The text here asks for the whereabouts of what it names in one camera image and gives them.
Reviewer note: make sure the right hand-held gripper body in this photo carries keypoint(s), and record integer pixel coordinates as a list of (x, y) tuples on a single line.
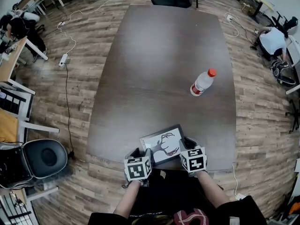
[(194, 159)]

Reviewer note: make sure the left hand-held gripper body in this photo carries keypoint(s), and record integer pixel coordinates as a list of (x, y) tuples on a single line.
[(137, 170)]

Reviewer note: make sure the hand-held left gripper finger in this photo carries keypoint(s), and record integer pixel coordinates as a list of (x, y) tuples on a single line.
[(148, 153), (132, 153)]

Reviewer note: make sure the black framed deer picture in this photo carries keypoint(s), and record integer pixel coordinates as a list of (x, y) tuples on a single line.
[(152, 142)]

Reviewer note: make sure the person's right forearm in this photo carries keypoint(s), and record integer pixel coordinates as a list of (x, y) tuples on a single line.
[(211, 189)]

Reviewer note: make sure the person's left forearm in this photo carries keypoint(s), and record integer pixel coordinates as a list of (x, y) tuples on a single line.
[(127, 200)]

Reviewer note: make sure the person's black shirt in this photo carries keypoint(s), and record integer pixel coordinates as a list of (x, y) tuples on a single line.
[(164, 196)]

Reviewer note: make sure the clear water bottle red cap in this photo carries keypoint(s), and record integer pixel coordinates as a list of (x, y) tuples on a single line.
[(202, 82)]

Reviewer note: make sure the black and white backpack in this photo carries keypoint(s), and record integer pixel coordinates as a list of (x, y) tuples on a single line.
[(44, 157), (280, 70)]

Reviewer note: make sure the wooden table white legs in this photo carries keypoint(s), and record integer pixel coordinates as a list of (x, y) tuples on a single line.
[(11, 60), (8, 125)]

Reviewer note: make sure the black white slatted rack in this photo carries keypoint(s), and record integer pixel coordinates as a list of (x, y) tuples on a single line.
[(11, 102)]

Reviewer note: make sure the brown cardboard box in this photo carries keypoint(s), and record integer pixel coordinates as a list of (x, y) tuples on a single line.
[(248, 5)]

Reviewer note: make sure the small light wooden table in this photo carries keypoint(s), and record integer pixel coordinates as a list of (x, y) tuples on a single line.
[(263, 1)]

